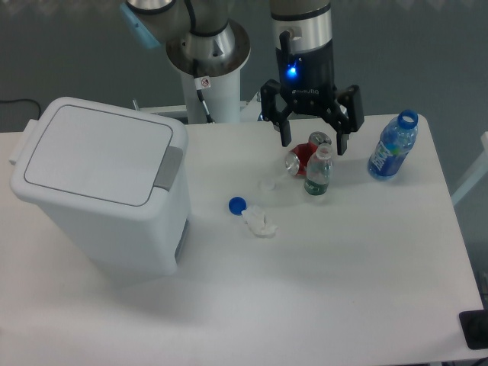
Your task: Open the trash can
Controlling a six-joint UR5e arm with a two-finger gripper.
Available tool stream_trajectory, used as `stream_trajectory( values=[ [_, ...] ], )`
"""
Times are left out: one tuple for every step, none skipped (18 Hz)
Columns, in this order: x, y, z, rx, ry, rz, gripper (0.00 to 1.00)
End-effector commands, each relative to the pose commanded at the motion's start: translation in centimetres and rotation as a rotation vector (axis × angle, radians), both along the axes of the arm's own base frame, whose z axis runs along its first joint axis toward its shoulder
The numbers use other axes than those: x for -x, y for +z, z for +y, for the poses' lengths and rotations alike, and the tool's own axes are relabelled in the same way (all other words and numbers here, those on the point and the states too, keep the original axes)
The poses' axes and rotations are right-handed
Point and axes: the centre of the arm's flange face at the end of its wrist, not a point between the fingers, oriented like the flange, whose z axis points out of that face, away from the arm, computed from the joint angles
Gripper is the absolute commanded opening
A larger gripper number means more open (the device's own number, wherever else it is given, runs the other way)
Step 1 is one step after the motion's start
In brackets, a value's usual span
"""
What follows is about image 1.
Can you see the white push-button trash can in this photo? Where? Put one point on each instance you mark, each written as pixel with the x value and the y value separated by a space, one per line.
pixel 112 179

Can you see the black device at edge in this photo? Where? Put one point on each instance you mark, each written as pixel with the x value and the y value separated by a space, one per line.
pixel 474 327

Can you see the clear green-label bottle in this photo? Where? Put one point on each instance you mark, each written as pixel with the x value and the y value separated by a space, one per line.
pixel 318 171

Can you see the crumpled white tissue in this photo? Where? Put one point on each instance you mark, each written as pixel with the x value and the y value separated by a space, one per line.
pixel 258 222

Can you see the blue bottle cap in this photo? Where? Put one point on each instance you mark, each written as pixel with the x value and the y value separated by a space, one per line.
pixel 237 205

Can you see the crushed red soda can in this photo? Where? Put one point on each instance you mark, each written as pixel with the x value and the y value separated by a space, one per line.
pixel 296 159

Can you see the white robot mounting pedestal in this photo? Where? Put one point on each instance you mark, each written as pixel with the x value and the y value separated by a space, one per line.
pixel 210 99

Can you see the white frame at right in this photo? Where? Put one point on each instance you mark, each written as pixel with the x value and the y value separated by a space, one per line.
pixel 473 175

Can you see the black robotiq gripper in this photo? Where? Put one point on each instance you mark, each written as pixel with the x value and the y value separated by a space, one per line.
pixel 307 81

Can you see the blue plastic water bottle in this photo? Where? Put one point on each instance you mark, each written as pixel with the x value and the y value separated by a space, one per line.
pixel 396 141

